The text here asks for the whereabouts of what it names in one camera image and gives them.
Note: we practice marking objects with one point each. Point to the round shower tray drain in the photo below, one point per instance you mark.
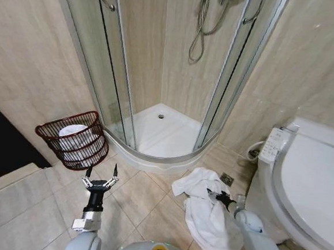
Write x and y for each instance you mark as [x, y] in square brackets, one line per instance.
[161, 116]

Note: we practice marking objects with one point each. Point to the white shower tray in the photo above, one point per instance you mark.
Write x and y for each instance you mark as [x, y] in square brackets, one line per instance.
[166, 136]

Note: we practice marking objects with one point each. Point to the white bidet control panel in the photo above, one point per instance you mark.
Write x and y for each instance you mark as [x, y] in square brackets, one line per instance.
[274, 145]

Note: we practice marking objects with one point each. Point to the white cloth in hamper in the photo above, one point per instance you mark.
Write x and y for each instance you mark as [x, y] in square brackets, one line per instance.
[74, 132]

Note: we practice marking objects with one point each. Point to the white toilet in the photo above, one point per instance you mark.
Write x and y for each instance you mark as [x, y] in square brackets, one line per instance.
[310, 182]

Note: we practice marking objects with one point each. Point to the square metal floor drain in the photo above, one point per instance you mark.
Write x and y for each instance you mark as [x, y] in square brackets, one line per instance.
[227, 178]

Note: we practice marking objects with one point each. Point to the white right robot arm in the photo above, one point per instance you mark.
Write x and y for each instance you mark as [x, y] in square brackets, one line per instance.
[257, 242]

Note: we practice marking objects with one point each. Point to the dark red wicker hamper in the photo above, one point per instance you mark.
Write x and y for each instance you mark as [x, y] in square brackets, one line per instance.
[74, 156]

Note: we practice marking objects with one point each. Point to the dark cabinet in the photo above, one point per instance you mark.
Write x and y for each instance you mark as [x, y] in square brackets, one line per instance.
[6, 147]

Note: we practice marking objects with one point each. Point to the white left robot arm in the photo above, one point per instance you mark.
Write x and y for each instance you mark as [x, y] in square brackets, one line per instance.
[83, 244]

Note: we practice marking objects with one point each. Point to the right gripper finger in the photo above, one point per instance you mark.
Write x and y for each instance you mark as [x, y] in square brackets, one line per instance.
[214, 193]

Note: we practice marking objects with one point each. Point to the curved glass shower door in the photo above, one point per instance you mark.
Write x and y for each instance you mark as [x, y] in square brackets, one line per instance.
[102, 67]
[231, 78]

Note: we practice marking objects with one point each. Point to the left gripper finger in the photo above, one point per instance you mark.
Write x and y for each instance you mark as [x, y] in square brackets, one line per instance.
[86, 181]
[114, 180]

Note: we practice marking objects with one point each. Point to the white used towel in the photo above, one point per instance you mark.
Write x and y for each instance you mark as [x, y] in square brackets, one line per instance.
[205, 220]

